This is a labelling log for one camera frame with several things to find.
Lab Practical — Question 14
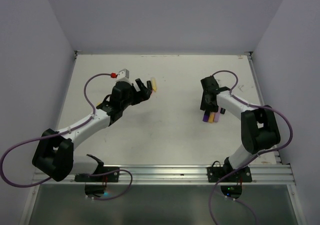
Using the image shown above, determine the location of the pastel yellow highlighter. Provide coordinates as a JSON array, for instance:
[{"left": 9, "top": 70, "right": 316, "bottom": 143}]
[{"left": 208, "top": 112, "right": 216, "bottom": 123}]

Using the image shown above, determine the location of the purple highlighter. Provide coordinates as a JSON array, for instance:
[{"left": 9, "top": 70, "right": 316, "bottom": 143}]
[{"left": 202, "top": 111, "right": 210, "bottom": 123}]

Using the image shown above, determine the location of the pastel pink highlighter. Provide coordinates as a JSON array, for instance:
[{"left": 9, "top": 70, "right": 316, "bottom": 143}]
[{"left": 213, "top": 107, "right": 221, "bottom": 123}]

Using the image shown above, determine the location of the black neon pink highlighter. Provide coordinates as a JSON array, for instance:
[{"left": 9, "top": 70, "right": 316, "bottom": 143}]
[{"left": 146, "top": 80, "right": 153, "bottom": 94}]

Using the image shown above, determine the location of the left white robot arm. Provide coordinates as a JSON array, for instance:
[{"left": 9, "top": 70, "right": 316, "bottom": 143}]
[{"left": 32, "top": 78, "right": 153, "bottom": 182}]

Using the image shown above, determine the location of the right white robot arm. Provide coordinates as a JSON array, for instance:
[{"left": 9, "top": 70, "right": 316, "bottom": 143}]
[{"left": 200, "top": 76, "right": 281, "bottom": 182}]

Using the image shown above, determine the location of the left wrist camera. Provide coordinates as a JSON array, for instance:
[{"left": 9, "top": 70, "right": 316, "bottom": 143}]
[{"left": 116, "top": 69, "right": 131, "bottom": 84}]

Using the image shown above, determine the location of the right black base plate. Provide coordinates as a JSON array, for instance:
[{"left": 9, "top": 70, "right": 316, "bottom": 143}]
[{"left": 206, "top": 160, "right": 253, "bottom": 200}]

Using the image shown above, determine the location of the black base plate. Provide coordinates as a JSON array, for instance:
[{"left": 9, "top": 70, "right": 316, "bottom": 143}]
[
  {"left": 206, "top": 160, "right": 253, "bottom": 200},
  {"left": 71, "top": 154, "right": 120, "bottom": 198}
]

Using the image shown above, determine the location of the aluminium rail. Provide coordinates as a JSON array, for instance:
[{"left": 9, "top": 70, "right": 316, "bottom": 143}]
[{"left": 31, "top": 162, "right": 297, "bottom": 186}]

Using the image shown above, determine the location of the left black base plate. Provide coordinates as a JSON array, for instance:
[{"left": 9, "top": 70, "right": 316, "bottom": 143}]
[{"left": 71, "top": 154, "right": 120, "bottom": 198}]

